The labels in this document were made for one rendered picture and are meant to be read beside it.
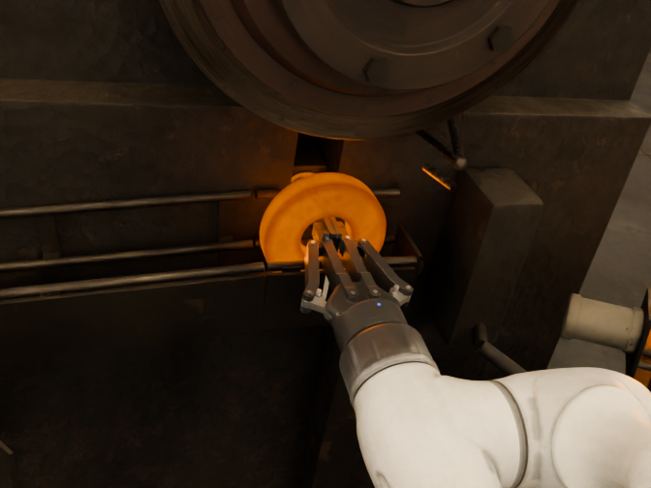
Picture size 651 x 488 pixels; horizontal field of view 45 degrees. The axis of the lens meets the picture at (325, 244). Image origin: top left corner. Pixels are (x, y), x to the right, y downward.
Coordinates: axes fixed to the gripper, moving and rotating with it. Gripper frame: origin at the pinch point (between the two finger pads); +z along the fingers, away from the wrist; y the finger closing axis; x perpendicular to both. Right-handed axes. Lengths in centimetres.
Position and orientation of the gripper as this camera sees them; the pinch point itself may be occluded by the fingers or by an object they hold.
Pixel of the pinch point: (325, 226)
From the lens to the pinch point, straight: 94.0
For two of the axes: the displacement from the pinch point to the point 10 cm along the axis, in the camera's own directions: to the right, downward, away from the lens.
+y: 9.5, -0.3, 3.2
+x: 1.8, -7.7, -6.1
